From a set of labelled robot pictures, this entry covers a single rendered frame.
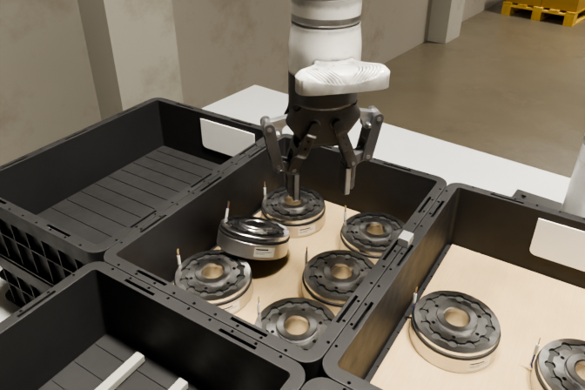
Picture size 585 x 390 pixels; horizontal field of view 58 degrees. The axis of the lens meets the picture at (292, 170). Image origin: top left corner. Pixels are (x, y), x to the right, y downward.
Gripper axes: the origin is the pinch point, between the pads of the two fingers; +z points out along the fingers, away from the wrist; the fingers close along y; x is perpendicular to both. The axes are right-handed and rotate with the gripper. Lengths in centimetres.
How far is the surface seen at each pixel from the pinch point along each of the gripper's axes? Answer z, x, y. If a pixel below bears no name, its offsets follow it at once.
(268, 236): 11.9, -6.8, 5.1
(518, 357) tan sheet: 17.6, 15.6, -20.4
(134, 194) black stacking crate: 17.7, -31.7, 24.3
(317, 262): 14.6, -3.0, -0.9
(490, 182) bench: 30, -39, -53
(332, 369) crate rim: 7.7, 19.8, 4.3
